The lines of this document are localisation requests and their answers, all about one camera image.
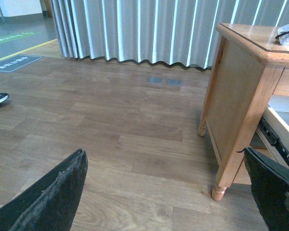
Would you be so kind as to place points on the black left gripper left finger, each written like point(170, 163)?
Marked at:
point(50, 204)

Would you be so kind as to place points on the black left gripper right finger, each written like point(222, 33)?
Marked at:
point(270, 188)

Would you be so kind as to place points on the wooden drawer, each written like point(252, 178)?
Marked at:
point(277, 115)

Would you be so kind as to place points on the white charger adapter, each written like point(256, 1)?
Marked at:
point(283, 35)

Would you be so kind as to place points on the light wooden nightstand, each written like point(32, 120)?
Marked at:
point(249, 67)

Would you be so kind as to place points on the right metal floor plate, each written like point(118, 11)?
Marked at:
point(175, 82)

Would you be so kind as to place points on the metal floor plate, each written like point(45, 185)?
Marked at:
point(154, 80)
point(175, 82)

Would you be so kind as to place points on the grey floor sign sticker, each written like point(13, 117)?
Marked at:
point(16, 62)

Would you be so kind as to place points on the left metal floor plate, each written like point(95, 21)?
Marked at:
point(154, 80)

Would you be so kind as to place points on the green floor sign sticker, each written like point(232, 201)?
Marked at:
point(16, 36)

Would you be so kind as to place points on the grey pleated curtain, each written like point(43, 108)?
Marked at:
point(170, 31)

